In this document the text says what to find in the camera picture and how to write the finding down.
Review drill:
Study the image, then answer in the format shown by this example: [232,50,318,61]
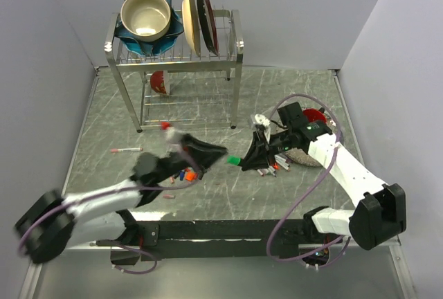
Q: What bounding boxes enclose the speckled grey plate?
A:
[283,115,344,168]

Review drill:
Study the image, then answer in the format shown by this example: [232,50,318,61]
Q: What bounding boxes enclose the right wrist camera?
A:
[250,114,271,143]

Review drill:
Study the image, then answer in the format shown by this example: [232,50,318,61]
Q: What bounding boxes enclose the black capped marker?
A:
[265,169,277,177]

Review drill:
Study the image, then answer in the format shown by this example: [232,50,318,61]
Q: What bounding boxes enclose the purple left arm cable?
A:
[17,139,205,275]

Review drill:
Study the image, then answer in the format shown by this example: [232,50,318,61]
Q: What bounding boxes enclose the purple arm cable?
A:
[17,139,205,275]
[266,93,352,269]

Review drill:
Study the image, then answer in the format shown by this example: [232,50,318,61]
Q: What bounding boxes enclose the cream plate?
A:
[181,0,201,57]

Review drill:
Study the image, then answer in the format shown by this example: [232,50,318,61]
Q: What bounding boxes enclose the small red patterned bowl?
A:
[150,71,170,95]

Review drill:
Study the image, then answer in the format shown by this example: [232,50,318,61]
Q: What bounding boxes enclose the aluminium frame rail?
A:
[34,217,402,250]

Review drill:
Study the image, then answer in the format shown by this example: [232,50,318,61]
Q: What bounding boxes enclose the dark red plate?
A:
[197,0,219,56]

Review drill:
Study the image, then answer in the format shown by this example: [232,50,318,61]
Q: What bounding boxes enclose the green black marker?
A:
[227,156,242,166]

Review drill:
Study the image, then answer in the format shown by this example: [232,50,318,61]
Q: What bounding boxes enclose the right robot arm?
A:
[238,102,406,251]

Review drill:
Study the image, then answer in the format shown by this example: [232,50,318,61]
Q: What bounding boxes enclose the red cup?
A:
[302,108,327,123]

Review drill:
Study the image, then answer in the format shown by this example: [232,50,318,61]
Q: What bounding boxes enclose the steel dish rack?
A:
[105,9,244,133]

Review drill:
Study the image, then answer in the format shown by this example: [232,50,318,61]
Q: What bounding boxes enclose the blue wavy bowl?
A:
[114,0,184,57]

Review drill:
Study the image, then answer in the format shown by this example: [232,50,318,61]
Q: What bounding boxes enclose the thin pink pen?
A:
[110,147,143,154]

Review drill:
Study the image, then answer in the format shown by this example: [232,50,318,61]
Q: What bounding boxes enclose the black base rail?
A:
[96,219,343,262]

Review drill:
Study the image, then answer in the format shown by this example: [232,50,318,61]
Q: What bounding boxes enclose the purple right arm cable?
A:
[266,93,352,269]

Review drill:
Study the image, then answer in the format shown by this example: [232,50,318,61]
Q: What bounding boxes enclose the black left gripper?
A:
[154,132,227,183]

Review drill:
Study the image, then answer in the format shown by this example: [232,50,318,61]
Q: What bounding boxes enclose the beige ceramic bowl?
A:
[120,0,172,42]

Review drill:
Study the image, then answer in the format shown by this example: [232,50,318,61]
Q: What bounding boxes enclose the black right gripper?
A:
[241,129,293,171]

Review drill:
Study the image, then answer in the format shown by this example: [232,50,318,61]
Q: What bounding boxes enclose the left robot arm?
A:
[14,131,228,264]

